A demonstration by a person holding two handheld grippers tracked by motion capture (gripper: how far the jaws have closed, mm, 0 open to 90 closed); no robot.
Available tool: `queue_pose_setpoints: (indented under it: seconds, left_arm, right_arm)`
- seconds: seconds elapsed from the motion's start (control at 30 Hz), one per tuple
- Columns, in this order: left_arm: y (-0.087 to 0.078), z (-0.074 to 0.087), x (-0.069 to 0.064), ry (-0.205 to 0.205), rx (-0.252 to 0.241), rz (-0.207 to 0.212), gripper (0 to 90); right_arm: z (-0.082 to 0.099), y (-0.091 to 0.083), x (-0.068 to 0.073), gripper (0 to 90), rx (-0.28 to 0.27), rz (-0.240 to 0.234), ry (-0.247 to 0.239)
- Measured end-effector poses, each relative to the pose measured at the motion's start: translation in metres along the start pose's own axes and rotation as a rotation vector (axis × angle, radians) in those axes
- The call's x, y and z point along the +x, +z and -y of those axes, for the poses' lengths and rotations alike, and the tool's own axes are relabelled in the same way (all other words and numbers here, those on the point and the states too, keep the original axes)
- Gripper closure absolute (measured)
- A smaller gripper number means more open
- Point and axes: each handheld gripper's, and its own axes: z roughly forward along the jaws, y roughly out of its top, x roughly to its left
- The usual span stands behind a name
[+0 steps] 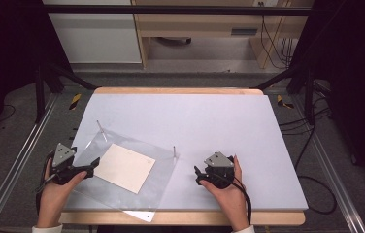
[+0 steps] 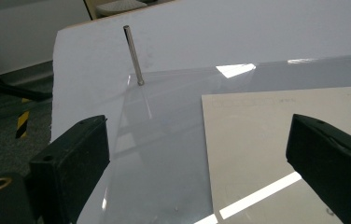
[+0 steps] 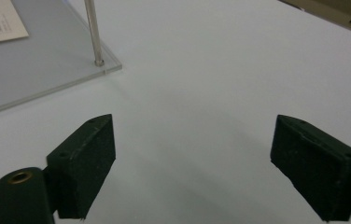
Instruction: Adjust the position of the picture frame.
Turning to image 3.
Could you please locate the metal frame post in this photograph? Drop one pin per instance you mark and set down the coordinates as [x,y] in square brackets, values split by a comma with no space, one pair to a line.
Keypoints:
[94,31]

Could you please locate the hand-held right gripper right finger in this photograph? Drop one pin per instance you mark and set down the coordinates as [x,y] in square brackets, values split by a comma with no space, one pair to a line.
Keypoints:
[316,168]

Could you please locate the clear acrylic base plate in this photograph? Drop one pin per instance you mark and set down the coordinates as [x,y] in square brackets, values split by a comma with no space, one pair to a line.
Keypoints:
[39,71]

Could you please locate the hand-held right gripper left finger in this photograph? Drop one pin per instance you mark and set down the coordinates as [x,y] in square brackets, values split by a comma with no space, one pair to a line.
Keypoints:
[81,165]

